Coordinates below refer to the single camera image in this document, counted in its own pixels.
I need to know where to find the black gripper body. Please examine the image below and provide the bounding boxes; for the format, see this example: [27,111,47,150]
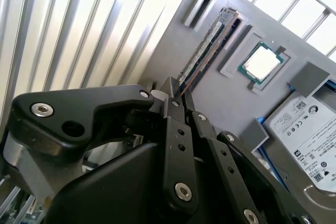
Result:
[44,142,245,224]

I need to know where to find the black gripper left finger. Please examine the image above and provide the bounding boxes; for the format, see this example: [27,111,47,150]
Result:
[2,77,200,209]

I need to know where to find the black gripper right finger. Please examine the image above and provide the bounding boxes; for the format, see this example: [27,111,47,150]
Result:
[183,92,316,224]

